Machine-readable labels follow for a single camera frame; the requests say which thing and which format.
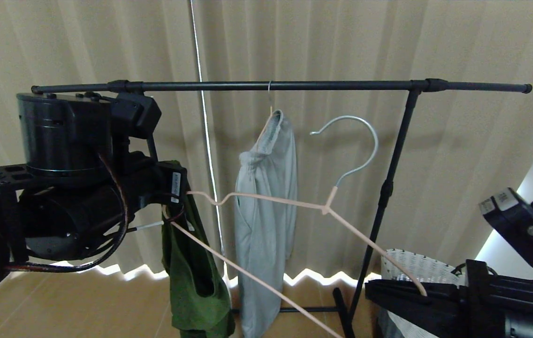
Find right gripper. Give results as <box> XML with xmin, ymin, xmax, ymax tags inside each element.
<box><xmin>459</xmin><ymin>260</ymin><xmax>533</xmax><ymax>338</ymax></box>

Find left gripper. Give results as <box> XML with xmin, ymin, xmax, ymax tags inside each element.
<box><xmin>116</xmin><ymin>154</ymin><xmax>189</xmax><ymax>220</ymax></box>

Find green shirt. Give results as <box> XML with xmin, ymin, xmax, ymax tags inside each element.
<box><xmin>161</xmin><ymin>192</ymin><xmax>235</xmax><ymax>338</ymax></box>

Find pale grey shorts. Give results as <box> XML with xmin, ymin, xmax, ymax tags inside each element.
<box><xmin>235</xmin><ymin>109</ymin><xmax>298</xmax><ymax>338</ymax></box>

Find pink clothes hanger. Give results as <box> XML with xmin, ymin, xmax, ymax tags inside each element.
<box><xmin>168</xmin><ymin>115</ymin><xmax>429</xmax><ymax>338</ymax></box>
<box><xmin>258</xmin><ymin>81</ymin><xmax>275</xmax><ymax>144</ymax></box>

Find white laundry basket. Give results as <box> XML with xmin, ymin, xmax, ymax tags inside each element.
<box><xmin>379</xmin><ymin>249</ymin><xmax>466</xmax><ymax>338</ymax></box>

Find black clothes rack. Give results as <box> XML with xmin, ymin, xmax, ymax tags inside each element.
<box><xmin>31</xmin><ymin>78</ymin><xmax>533</xmax><ymax>338</ymax></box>

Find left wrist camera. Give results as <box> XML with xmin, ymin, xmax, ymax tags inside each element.
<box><xmin>112</xmin><ymin>92</ymin><xmax>162</xmax><ymax>139</ymax></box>

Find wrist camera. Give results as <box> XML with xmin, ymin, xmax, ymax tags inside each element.
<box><xmin>112</xmin><ymin>92</ymin><xmax>162</xmax><ymax>139</ymax></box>
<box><xmin>479</xmin><ymin>188</ymin><xmax>533</xmax><ymax>268</ymax></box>

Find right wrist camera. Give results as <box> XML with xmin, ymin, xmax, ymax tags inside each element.
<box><xmin>479</xmin><ymin>188</ymin><xmax>533</xmax><ymax>268</ymax></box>

